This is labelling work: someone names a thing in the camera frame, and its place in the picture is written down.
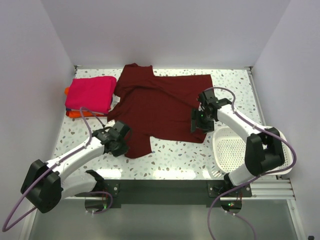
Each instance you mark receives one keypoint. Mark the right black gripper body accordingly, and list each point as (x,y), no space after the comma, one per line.
(203,121)

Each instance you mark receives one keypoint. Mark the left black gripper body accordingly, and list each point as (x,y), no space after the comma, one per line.
(121,148)

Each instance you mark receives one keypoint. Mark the dark red t-shirt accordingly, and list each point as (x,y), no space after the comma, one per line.
(157,106)

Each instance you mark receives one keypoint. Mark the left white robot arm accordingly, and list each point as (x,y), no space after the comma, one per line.
(46,183)

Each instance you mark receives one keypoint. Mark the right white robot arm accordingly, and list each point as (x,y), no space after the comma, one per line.
(263,145)

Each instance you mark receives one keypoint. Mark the white perforated plastic basket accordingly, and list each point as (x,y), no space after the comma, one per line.
(228,149)

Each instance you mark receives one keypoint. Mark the folded pink t-shirt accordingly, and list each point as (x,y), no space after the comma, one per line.
(95,94)

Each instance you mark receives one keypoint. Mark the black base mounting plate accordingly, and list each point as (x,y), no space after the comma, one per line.
(157,192)

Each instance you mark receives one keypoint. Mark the folded orange t-shirt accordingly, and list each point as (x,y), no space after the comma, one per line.
(75,113)

